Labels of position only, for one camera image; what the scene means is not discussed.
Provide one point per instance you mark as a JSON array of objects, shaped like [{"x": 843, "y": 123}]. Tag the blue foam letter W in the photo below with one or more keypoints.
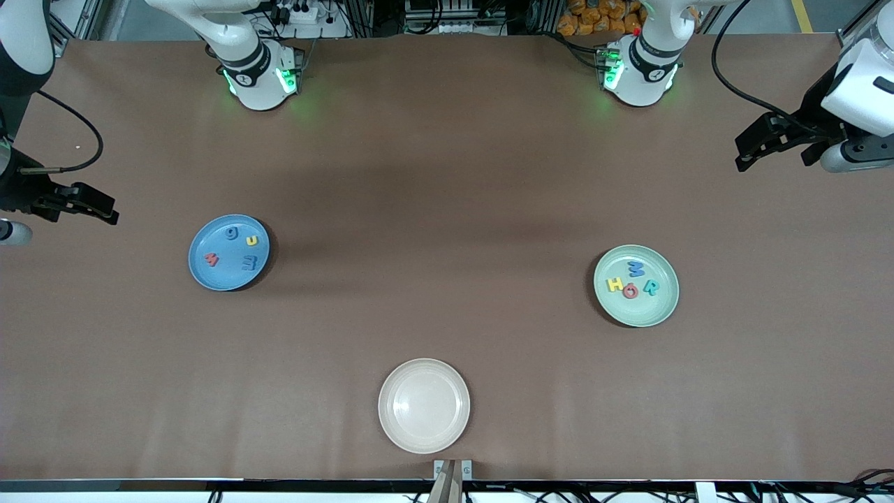
[{"x": 636, "y": 269}]

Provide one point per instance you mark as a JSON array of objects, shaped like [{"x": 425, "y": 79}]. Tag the small metal bracket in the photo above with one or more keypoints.
[{"x": 466, "y": 469}]

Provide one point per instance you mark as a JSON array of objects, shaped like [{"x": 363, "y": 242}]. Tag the red foam letter Q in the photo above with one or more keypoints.
[{"x": 631, "y": 290}]

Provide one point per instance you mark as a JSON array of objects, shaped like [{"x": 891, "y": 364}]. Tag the white power strip with plugs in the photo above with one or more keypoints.
[{"x": 304, "y": 14}]

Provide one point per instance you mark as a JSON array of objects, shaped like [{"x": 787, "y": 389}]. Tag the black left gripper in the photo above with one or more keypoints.
[{"x": 812, "y": 114}]

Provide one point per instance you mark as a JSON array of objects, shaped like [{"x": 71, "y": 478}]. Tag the yellow foam letter H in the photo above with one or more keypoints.
[{"x": 614, "y": 284}]

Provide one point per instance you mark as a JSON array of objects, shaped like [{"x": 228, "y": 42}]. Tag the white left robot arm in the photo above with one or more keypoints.
[{"x": 646, "y": 70}]

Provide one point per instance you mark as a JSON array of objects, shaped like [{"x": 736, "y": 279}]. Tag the teal foam letter R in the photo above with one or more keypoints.
[{"x": 651, "y": 287}]

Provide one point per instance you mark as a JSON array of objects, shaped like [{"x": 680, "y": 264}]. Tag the pink foam letter w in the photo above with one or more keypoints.
[{"x": 211, "y": 259}]

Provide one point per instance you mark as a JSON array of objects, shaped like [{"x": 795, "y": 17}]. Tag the aluminium frame profile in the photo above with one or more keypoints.
[
  {"x": 851, "y": 38},
  {"x": 66, "y": 31}
]

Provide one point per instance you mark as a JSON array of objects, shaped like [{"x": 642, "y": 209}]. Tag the blue plate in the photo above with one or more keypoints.
[{"x": 223, "y": 272}]

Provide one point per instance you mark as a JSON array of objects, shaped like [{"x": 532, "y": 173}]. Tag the beige plate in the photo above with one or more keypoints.
[{"x": 424, "y": 405}]

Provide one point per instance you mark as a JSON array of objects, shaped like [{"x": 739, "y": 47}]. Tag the pile of orange bags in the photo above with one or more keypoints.
[{"x": 601, "y": 21}]

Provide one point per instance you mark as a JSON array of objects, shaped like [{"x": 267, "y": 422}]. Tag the green plate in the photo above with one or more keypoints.
[{"x": 635, "y": 314}]

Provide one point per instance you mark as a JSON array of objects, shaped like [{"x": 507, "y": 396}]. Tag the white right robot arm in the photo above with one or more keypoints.
[{"x": 255, "y": 77}]

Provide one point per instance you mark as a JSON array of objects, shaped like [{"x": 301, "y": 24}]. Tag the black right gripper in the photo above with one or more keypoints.
[{"x": 15, "y": 190}]

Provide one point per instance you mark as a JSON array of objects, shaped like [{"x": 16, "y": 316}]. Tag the blue foam letter m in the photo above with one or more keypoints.
[{"x": 248, "y": 263}]

